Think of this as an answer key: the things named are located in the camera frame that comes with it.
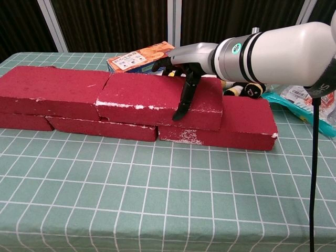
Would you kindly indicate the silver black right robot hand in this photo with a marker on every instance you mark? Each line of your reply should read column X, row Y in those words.
column 194, row 55

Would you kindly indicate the red brick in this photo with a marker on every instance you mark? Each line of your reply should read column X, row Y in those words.
column 23, row 122
column 105, row 130
column 246, row 123
column 52, row 89
column 141, row 92

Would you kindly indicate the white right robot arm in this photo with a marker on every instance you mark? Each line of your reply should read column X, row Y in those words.
column 283, row 55

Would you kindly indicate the orange blue cracker box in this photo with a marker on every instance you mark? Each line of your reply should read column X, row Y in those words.
column 136, row 61

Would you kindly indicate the black white plush doll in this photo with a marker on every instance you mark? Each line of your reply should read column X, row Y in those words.
column 249, row 89

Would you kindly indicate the teal snack package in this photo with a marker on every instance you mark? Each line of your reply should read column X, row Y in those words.
column 278, row 101

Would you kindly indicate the clear package with red print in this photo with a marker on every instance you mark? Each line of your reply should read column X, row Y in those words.
column 296, row 94

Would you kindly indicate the green checkered tablecloth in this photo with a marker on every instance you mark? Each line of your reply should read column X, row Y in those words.
column 168, row 204

